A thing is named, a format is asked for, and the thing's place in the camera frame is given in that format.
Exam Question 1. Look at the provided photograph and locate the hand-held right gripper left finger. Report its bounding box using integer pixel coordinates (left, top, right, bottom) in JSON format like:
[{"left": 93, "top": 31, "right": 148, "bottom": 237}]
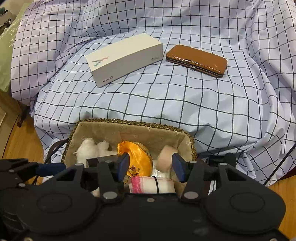
[{"left": 51, "top": 152, "right": 130, "bottom": 203}]

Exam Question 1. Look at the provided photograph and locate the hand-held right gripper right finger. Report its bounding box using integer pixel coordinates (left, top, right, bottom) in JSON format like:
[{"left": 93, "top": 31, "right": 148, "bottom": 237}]
[{"left": 171, "top": 152, "right": 250, "bottom": 202}]

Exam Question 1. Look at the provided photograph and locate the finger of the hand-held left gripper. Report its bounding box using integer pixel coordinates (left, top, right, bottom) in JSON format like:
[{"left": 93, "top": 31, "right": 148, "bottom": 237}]
[{"left": 25, "top": 163, "right": 67, "bottom": 179}]

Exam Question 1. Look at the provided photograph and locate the orange satin pouch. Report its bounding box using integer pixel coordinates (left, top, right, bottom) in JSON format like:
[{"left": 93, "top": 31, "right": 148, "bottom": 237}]
[{"left": 117, "top": 141, "right": 153, "bottom": 183}]

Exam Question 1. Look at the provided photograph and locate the beige tape roll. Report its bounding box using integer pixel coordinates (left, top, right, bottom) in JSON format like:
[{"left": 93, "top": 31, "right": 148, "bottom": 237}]
[{"left": 158, "top": 146, "right": 179, "bottom": 173}]

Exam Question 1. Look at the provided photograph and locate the pink-edged white cloth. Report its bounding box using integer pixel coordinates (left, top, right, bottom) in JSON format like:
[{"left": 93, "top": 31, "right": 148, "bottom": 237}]
[{"left": 128, "top": 176, "right": 176, "bottom": 194}]

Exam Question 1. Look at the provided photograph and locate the white fluffy plush toy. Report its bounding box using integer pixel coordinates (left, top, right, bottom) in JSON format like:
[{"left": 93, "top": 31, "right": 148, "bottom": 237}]
[{"left": 73, "top": 138, "right": 118, "bottom": 164}]

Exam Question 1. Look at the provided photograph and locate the woven basket with fabric liner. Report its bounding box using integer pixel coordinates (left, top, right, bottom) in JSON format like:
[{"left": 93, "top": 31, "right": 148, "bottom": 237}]
[{"left": 44, "top": 119, "right": 198, "bottom": 197}]

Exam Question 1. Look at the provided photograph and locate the white checked bed sheet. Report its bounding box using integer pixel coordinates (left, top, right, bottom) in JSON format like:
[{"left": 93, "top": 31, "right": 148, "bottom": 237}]
[{"left": 10, "top": 0, "right": 296, "bottom": 188}]

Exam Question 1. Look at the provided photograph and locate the wooden cabinet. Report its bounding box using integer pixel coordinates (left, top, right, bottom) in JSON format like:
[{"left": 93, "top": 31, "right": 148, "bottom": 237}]
[{"left": 0, "top": 90, "right": 15, "bottom": 130}]

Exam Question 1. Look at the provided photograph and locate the white cardboard phone box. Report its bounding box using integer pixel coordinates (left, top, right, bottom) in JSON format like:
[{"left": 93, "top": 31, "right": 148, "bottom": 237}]
[{"left": 85, "top": 33, "right": 163, "bottom": 88}]

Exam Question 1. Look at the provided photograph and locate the brown leather case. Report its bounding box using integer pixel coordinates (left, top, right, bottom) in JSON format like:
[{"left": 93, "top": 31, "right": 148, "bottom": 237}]
[{"left": 166, "top": 44, "right": 228, "bottom": 78}]

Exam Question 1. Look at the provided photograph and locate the pale green bag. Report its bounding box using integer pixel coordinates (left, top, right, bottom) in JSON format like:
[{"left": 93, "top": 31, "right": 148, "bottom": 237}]
[{"left": 0, "top": 3, "right": 31, "bottom": 93}]

